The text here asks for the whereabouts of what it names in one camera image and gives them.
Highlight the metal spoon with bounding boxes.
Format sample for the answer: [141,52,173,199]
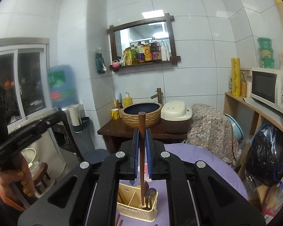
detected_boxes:
[146,188,157,210]

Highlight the left hand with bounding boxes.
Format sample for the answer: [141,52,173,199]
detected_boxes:
[0,153,36,208]

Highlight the dark wooden sink cabinet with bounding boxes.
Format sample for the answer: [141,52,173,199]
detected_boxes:
[97,118,188,155]

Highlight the yellow mug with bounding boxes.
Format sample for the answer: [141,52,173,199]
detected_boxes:
[111,108,121,120]

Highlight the yellow soap bottle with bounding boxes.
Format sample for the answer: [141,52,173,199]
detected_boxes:
[123,91,133,108]

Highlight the white brown rice cooker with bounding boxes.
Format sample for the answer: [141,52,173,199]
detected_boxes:
[160,101,192,134]

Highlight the bronze faucet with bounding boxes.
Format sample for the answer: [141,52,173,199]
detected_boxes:
[150,88,163,104]

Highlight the wooden stool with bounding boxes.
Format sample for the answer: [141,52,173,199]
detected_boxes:
[32,162,51,195]

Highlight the water dispenser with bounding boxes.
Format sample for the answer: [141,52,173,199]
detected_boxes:
[52,104,95,160]

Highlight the paper cup stack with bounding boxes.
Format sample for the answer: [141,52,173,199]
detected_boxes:
[68,105,82,126]

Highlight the floral cloth covered chair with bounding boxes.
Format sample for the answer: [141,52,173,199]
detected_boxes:
[185,104,238,164]

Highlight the beige perforated cutlery holder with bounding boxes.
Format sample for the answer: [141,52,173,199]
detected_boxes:
[117,183,158,222]

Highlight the window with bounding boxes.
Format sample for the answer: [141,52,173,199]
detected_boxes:
[0,37,52,130]

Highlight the purple floral tablecloth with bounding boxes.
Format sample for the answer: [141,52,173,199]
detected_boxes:
[85,143,249,226]

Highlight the blue water jug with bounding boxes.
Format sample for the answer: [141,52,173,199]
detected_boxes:
[47,65,78,108]

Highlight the blue plastic basin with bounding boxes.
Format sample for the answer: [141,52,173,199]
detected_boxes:
[225,114,244,142]

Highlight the wooden shelf unit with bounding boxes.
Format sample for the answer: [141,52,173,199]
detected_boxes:
[223,92,283,166]

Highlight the yellow tall box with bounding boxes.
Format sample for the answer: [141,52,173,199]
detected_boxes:
[231,58,241,96]

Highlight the black garbage bag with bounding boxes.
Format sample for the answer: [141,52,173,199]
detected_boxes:
[246,126,283,187]

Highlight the white microwave oven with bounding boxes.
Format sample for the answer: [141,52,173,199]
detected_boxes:
[251,68,283,113]

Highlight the colourful plastic bags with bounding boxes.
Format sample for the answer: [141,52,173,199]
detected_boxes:
[262,178,283,225]

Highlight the green stacked containers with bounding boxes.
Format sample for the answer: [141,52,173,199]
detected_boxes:
[257,37,275,69]

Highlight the wooden framed wall mirror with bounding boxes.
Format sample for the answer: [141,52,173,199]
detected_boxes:
[107,13,181,72]

